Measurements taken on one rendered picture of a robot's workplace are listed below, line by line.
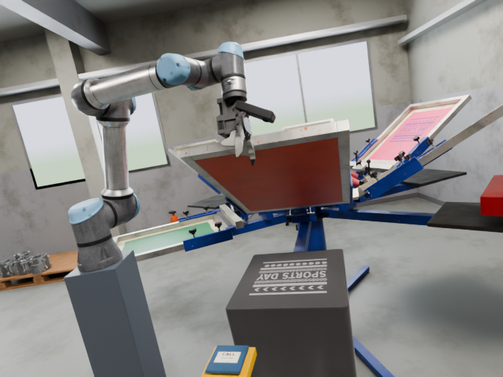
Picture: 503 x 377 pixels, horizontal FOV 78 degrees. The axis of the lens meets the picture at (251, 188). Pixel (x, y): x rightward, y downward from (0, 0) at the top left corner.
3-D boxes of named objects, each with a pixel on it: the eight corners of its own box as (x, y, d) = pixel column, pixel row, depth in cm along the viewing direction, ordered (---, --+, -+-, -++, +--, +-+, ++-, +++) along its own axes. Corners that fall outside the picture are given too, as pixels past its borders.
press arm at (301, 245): (298, 311, 121) (296, 297, 120) (283, 311, 122) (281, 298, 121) (313, 215, 238) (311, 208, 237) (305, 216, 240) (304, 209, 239)
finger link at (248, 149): (240, 163, 99) (232, 137, 95) (257, 160, 97) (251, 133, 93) (238, 167, 96) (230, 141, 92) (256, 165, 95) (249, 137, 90)
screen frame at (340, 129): (349, 129, 95) (348, 119, 96) (179, 158, 110) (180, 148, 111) (350, 203, 165) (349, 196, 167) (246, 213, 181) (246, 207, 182)
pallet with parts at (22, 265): (-8, 293, 430) (-17, 269, 423) (36, 265, 520) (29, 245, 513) (87, 277, 428) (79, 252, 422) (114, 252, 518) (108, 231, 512)
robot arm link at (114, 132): (92, 227, 120) (80, 79, 105) (120, 215, 134) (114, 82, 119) (116, 233, 116) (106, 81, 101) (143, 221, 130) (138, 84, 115)
